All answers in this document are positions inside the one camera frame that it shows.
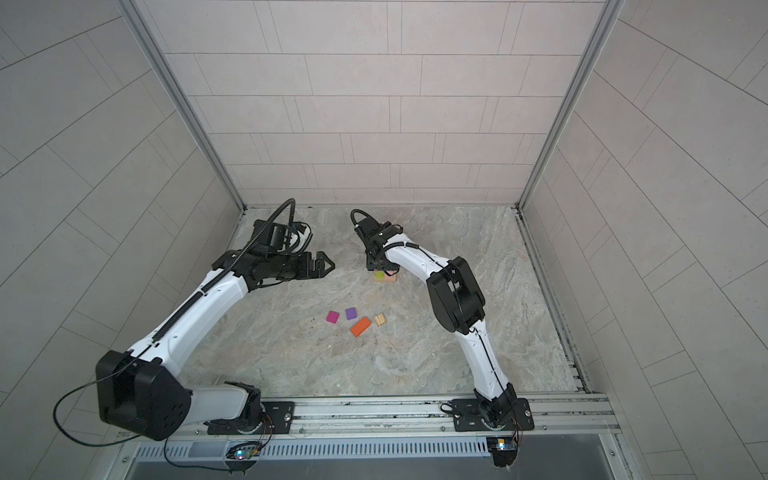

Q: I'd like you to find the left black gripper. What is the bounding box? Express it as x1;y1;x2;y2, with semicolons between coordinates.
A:
265;250;337;279

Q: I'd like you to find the orange block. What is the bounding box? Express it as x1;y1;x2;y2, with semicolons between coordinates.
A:
350;317;372;337

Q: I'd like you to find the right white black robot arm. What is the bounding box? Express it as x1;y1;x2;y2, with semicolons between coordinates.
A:
364;233;518;428

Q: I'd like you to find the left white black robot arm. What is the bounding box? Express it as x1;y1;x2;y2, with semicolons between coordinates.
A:
96;250;335;440

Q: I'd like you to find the right corrugated black conduit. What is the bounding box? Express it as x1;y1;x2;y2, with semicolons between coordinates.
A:
350;208;380;230

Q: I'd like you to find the corrugated black conduit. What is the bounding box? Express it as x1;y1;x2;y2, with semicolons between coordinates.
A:
350;208;380;230
152;198;297;343

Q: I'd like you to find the left corrugated black conduit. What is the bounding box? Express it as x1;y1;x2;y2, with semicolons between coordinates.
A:
152;198;297;343

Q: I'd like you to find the left controller board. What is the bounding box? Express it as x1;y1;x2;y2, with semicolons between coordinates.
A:
225;441;265;462

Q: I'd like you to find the controller board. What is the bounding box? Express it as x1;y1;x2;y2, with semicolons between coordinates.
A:
486;437;519;468
225;441;265;462

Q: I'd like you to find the right controller board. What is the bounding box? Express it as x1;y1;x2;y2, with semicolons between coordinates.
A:
486;437;519;468

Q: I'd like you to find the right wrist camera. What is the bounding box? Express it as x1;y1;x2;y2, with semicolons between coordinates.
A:
355;216;403;243

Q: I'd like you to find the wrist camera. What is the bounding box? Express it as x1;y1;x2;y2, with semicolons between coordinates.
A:
355;216;403;243
249;220;313;255

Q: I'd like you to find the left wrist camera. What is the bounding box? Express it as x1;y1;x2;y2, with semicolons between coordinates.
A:
249;220;313;255

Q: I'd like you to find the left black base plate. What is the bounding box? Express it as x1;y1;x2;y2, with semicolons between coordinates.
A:
205;401;295;436

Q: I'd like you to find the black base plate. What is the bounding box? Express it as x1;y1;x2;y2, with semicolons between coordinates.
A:
205;401;295;436
441;398;535;433

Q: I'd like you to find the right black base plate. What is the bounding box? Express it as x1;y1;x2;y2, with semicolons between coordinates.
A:
441;398;535;433

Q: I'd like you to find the aluminium mounting rail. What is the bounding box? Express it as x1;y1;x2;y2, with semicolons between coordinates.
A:
170;392;622;442

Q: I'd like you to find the left aluminium corner post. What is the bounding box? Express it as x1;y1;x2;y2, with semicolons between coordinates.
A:
115;0;246;213

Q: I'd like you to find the aluminium corner post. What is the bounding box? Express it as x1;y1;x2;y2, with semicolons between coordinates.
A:
517;0;624;212
115;0;246;213

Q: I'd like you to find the left black cable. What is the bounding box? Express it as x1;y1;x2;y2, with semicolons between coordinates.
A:
52;374;232;473

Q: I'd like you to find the right aluminium corner post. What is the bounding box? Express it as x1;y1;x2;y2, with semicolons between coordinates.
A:
517;0;624;212

